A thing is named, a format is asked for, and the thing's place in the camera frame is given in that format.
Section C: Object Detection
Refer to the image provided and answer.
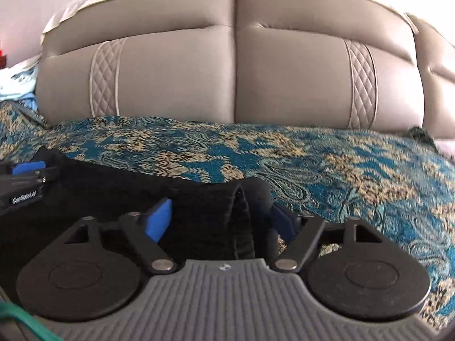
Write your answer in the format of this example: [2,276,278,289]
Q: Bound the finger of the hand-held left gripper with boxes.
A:
[0,174,48,190]
[0,161,47,177]

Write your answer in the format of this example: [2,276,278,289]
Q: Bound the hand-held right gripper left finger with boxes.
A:
[63,198,179,275]

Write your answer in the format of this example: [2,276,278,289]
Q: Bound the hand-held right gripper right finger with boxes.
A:
[271,204,383,275]

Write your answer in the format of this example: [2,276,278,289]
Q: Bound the black pants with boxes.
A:
[0,145,274,294]

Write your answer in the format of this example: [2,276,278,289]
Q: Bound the teal gold patterned blanket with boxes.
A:
[0,100,455,332]

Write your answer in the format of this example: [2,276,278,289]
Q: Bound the light blue cloth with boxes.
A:
[0,66,40,103]

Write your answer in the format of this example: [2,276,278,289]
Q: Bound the beige leather sofa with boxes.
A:
[36,0,455,140]

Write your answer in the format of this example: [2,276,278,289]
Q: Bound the dark cloth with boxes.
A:
[406,125,439,147]

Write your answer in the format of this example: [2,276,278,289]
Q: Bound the teal cord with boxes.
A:
[0,299,62,341]

